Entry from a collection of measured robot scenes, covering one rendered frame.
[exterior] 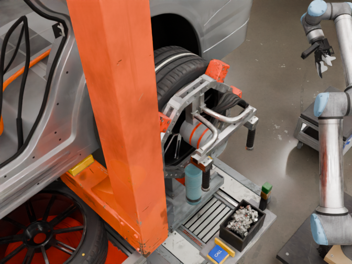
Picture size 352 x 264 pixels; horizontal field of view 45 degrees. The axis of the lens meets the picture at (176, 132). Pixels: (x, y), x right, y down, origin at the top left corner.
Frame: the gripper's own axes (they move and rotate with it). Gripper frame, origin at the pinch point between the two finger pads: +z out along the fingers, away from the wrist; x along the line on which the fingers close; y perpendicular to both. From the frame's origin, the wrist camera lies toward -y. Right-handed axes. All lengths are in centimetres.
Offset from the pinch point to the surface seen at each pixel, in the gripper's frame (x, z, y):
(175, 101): -35, 14, -88
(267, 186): -1, 54, -50
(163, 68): -33, -4, -90
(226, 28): 9, -44, -44
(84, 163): 3, 22, -136
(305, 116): 59, 5, 7
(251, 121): -21, 26, -54
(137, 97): -86, 31, -105
